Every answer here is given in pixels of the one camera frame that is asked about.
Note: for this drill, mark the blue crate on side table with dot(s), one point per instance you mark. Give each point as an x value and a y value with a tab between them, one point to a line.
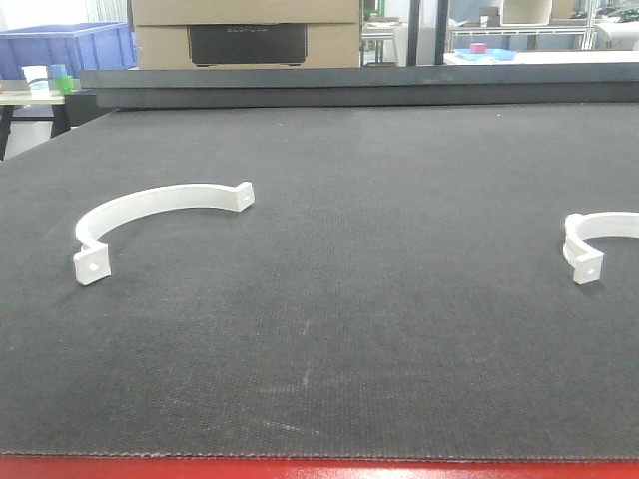
79	47

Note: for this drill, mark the dark woven table mat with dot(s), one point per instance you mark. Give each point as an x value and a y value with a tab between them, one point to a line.
396	290

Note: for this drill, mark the lower cardboard box black panel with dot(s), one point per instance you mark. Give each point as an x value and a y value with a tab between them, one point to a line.
248	46

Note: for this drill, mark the upper cardboard box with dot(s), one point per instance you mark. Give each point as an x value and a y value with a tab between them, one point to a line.
147	13

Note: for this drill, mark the white PVC pipe clamp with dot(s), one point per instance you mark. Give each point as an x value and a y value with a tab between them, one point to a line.
586	260
91	262

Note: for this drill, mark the blue tray with pink roll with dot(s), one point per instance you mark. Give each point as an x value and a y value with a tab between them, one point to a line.
480	52

